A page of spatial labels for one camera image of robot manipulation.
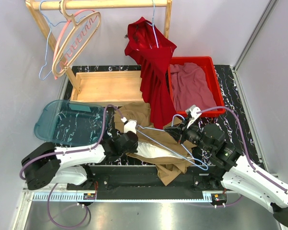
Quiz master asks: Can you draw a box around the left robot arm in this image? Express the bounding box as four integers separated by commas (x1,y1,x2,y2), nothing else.
20,131,138,190

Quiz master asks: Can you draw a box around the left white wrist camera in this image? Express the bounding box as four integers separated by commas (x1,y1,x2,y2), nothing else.
121,117,137,134

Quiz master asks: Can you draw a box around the red pleated skirt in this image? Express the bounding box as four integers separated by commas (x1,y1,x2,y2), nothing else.
124,17,177,129

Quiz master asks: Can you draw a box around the blue wire hanger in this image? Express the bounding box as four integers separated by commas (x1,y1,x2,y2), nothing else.
136,125,208,171
151,0,159,48
38,0,67,81

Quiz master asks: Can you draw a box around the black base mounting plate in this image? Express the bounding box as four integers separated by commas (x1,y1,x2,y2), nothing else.
67,165,224,202

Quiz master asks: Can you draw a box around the wooden clothes rack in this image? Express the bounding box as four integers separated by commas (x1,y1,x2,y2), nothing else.
25,0,172,106

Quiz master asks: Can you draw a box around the teal plastic basket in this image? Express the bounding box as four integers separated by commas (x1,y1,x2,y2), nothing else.
34,100,108,146

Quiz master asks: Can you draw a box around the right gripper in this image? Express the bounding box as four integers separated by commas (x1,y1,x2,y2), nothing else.
164,116,213,153

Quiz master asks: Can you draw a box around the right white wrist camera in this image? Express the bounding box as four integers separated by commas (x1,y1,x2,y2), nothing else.
185,105,202,128

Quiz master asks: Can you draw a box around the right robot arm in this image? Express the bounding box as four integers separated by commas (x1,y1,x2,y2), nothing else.
165,124,288,228

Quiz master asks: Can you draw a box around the tan garment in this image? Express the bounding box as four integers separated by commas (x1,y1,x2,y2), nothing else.
114,102,189,186

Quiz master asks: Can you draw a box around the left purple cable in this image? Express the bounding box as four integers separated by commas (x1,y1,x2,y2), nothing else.
19,104,125,180

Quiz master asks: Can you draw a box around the pink wooden hanger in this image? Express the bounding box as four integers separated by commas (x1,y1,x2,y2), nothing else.
52,0,101,79

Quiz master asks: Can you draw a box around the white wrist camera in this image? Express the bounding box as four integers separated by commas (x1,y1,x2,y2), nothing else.
185,105,202,128
121,117,137,134

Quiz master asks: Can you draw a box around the mauve cloth in bin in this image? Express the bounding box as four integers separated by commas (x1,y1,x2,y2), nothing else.
169,63,216,111

